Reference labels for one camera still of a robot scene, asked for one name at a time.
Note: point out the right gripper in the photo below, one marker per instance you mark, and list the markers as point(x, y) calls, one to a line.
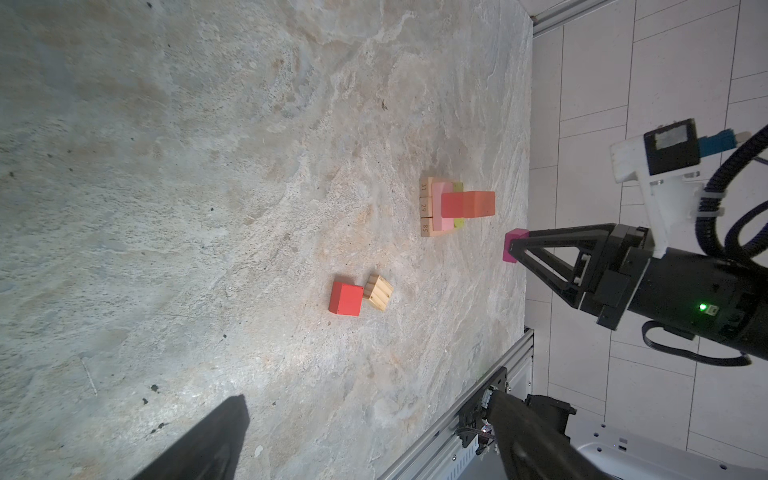
point(684, 293)

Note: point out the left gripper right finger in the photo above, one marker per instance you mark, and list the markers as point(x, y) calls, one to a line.
point(531, 449)

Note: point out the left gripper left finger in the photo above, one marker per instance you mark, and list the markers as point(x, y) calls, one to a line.
point(209, 450)

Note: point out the magenta cube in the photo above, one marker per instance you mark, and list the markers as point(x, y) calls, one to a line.
point(510, 238)

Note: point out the orange wood block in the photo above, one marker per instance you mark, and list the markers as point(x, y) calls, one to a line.
point(477, 204)

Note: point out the lime green block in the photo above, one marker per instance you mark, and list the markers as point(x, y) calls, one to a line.
point(456, 206)

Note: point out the red arch block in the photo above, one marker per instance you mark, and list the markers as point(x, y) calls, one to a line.
point(445, 208)

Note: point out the pink wood block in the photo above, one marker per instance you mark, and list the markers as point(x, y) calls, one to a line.
point(440, 223)

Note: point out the small red cube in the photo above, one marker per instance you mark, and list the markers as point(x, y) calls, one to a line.
point(346, 299)

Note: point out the small striped wood cube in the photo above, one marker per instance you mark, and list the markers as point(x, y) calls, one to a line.
point(378, 292)

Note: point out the natural wood long block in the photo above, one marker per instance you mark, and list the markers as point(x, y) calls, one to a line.
point(427, 230)

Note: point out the natural wood plank block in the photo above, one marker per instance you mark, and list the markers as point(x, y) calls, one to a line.
point(426, 183)

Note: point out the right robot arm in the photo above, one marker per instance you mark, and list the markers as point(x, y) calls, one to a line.
point(606, 270)

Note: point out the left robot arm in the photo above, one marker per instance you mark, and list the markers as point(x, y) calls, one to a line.
point(492, 436)

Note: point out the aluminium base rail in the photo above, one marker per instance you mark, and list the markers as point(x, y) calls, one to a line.
point(458, 445)

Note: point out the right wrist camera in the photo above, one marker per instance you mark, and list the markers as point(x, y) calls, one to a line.
point(665, 163)

